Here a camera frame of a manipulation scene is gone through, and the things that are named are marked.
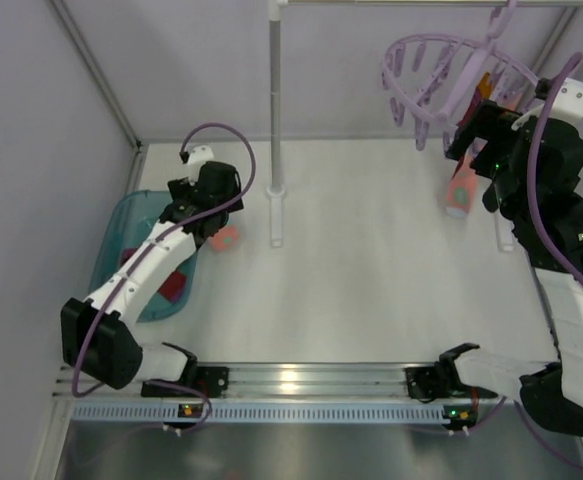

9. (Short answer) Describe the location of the teal transparent plastic bin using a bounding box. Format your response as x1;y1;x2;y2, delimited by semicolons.
89;190;197;322

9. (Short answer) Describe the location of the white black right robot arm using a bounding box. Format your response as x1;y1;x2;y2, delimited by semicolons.
406;101;583;437

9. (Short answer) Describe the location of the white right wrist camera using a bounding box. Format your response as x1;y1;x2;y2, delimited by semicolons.
513;78;583;131

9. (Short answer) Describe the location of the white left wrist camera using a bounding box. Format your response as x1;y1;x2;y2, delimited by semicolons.
179;145;215;167

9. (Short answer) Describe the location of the pink patterned sock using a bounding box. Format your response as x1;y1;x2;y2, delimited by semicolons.
209;225;240;252
445;140;484;219

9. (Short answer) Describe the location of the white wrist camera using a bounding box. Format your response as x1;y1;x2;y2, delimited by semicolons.
513;78;583;131
179;145;215;167

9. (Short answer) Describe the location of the maroon purple sock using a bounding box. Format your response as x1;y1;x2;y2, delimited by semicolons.
158;271;187;304
457;72;494;128

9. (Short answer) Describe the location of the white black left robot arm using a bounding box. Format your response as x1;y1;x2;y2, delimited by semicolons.
60;161;243;390

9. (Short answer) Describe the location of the grey slotted cable duct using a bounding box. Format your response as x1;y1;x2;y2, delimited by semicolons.
73;402;472;424

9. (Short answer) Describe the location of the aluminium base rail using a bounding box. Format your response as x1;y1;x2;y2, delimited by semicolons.
53;363;562;400

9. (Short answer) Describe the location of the white grey rack pole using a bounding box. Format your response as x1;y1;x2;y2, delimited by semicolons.
266;0;288;248

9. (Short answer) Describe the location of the lilac round clip hanger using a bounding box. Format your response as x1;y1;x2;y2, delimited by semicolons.
381;1;538;151

